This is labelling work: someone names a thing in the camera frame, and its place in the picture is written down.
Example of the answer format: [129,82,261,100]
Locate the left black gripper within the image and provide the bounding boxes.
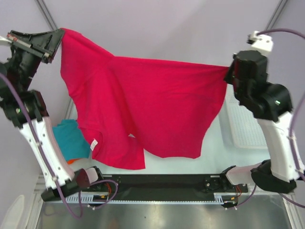
[8,28,65,87]

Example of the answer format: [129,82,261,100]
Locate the red t shirt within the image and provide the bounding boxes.
[61,29,228,170]

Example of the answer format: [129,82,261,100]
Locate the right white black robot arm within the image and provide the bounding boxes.
[220,50,305,194]

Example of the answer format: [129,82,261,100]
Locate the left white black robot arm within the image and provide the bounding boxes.
[0,29,105,202]

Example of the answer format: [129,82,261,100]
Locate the white plastic basket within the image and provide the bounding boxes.
[224,85,267,150]

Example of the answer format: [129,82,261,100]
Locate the teal folded t shirt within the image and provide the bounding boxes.
[52,119,91,161]

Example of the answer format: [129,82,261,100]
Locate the orange folded t shirt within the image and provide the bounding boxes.
[67,158,79,165]

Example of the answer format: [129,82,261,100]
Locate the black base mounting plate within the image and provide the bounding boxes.
[103,174,248,196]

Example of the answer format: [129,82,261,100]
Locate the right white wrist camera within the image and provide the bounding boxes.
[247,31,274,55]

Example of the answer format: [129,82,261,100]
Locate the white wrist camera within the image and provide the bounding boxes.
[0,36,11,46]
[247,31,274,55]

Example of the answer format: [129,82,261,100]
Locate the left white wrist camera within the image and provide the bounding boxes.
[0,36,11,46]

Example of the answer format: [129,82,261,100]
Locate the white slotted cable duct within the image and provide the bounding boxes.
[66,191,237,205]

